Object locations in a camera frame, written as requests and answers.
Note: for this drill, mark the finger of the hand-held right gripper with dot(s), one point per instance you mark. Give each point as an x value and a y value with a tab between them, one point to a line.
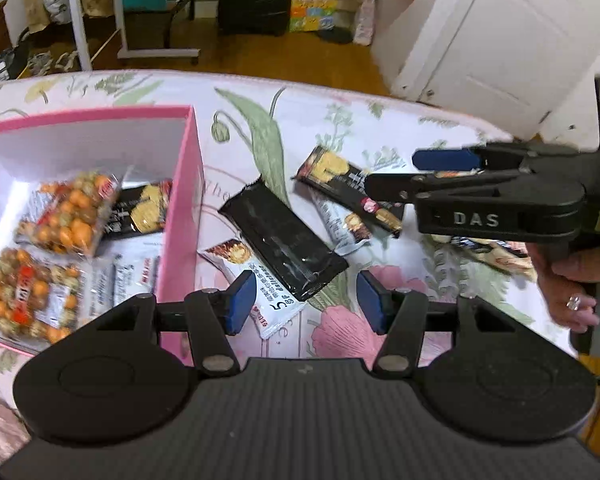
430	181
445	160

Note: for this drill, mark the white door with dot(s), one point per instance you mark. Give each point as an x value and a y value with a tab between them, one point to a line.
505	35

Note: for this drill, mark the white plastic bag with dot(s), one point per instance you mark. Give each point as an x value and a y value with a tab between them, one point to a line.
364	20

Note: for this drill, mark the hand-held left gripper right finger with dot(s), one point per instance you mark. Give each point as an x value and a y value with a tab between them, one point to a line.
372	305

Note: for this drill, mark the long black cracker packet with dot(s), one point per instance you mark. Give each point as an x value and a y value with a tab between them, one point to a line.
330	170

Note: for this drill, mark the large beige noodle packet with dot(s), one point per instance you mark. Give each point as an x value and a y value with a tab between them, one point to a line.
500	258

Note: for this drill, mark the colourful gift bag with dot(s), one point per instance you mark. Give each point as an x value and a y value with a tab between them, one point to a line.
312	12

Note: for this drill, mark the rolling wooden side table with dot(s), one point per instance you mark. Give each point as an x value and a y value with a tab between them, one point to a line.
78	20

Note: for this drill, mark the person's right hand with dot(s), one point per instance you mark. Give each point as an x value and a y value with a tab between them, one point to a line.
570	310

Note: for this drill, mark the clear bag of coated peanuts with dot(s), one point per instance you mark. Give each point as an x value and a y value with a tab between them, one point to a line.
65	210
30	295

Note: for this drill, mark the white snack bar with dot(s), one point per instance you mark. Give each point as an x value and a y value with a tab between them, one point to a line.
140	275
225	255
340	230
102	285

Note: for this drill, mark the pink cardboard box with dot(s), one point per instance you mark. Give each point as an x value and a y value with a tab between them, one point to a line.
182	210

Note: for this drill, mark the plain black snack packet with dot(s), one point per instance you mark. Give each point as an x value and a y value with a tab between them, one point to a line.
275	235

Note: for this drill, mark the checkered bag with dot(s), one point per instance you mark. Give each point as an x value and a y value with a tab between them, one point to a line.
57	5

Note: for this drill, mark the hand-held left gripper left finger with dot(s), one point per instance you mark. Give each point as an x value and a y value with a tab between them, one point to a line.
240	305

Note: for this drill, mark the wide black cracker packet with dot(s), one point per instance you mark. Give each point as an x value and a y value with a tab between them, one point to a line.
140	210

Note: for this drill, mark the black round floor plate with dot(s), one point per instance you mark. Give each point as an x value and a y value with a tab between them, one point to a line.
336	36

